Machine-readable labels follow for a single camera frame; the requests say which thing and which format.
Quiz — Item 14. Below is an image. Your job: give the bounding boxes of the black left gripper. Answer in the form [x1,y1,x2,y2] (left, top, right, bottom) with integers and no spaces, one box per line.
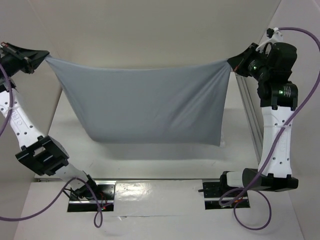
[0,42,49,77]

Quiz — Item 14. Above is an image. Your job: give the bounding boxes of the grey pillowcase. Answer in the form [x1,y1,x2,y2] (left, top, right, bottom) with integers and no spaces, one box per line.
[46,57,231,146]

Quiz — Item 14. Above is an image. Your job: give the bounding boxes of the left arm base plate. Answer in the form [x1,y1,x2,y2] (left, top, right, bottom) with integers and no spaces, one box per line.
[64,180,116,213]

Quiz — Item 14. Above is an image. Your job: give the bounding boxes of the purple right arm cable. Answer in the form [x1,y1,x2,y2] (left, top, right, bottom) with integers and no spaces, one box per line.
[218,26,320,231]

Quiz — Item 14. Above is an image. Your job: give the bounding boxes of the white pillow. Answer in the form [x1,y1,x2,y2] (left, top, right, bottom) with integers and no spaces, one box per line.
[219,133,226,148]

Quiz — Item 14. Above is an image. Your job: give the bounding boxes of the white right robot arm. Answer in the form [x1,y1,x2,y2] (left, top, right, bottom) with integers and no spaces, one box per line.
[218,42,299,196]

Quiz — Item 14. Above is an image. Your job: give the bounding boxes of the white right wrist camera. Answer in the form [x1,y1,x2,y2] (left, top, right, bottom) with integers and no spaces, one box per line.
[256,27,283,53]

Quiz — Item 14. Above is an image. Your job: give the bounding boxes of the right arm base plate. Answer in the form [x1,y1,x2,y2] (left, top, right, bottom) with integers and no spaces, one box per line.
[198,180,250,210]

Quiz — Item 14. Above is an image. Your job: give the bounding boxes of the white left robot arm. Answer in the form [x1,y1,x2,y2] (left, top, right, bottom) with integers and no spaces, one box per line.
[0,42,100,200]

